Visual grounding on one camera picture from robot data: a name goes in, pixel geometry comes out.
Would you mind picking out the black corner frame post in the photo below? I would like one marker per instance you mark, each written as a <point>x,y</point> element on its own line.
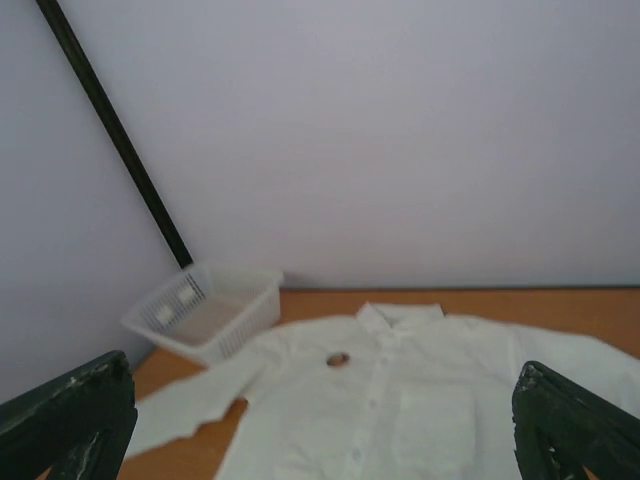
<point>97,96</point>

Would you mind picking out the white perforated plastic basket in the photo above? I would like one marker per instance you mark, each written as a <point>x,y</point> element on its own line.
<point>206,313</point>

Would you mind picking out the colourful round brooch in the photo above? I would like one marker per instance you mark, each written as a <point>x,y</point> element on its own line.
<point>338,360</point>

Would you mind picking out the white button-up shirt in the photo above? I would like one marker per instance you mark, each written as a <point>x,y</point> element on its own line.
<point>426,395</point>

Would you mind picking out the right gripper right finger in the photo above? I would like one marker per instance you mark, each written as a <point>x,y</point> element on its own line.
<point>563,431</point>

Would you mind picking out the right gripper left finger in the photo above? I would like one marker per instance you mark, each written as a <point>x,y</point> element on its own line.
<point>75,426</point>

